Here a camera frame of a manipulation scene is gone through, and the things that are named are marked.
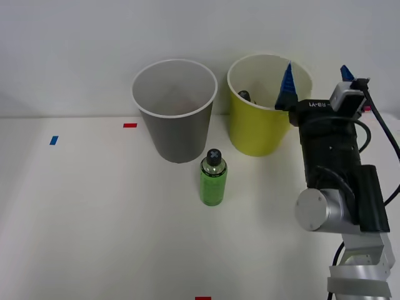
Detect grey plastic waste bin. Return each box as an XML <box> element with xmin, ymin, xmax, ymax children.
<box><xmin>131</xmin><ymin>57</ymin><xmax>219</xmax><ymax>164</ymax></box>

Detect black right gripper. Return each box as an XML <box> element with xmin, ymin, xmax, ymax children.
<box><xmin>274</xmin><ymin>59</ymin><xmax>361</xmax><ymax>158</ymax></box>

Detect green label plastic bottle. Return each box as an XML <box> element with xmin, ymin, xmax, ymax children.
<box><xmin>199</xmin><ymin>148</ymin><xmax>228</xmax><ymax>207</ymax></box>

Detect dark cap plastic bottle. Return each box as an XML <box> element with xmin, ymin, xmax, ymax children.
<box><xmin>237</xmin><ymin>89</ymin><xmax>259</xmax><ymax>106</ymax></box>

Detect yellow-green plastic waste bin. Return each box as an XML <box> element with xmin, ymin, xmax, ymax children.
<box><xmin>227</xmin><ymin>54</ymin><xmax>314</xmax><ymax>158</ymax></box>

